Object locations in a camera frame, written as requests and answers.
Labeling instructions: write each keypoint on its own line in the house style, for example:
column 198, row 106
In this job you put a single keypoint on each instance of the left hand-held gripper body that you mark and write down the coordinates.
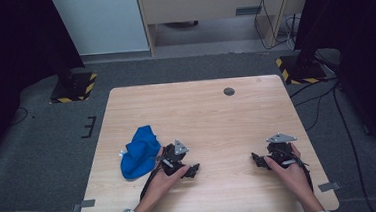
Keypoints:
column 176, row 157

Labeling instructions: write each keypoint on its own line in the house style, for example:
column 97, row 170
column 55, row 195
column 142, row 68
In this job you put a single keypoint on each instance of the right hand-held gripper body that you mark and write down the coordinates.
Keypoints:
column 281, row 149

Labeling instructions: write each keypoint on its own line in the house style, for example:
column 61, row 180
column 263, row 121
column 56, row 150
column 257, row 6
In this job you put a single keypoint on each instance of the blue cloth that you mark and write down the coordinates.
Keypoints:
column 139, row 156

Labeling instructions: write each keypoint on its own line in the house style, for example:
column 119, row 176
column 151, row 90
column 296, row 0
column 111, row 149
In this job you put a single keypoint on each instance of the person's right hand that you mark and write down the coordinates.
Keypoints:
column 293, row 177

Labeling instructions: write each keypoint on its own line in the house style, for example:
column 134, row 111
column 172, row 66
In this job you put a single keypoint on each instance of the person's left hand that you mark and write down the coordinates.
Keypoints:
column 160, row 186

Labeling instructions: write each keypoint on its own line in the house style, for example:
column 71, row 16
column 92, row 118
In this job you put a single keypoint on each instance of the grey tape strip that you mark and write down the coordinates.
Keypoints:
column 86, row 204
column 329, row 186

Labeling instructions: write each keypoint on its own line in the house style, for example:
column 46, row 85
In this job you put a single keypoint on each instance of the grey round table grommet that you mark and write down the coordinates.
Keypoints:
column 229, row 91

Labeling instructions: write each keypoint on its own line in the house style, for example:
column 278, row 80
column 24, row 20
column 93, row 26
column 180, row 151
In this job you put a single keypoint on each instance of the black stand base yellow stripes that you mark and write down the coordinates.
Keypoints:
column 74, row 89
column 302, row 73

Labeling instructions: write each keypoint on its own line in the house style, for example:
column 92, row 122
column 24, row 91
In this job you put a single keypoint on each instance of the black curtain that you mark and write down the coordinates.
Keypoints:
column 11, row 48
column 365, row 40

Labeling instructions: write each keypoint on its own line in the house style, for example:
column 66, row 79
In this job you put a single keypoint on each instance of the light wooden desk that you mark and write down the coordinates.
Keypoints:
column 202, row 4

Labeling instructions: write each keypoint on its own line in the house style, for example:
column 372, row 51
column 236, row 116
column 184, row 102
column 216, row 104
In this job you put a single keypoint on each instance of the white cabinet panel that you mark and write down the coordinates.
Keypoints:
column 100, row 22

